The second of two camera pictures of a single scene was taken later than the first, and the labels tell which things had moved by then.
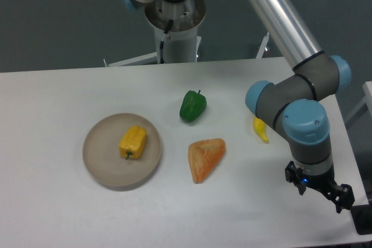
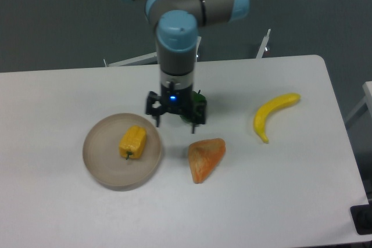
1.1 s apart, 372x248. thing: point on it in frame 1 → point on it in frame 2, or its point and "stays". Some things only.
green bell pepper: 193,105 stays
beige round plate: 103,161 stays
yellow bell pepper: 132,142 stays
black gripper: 342,196 → 176,101
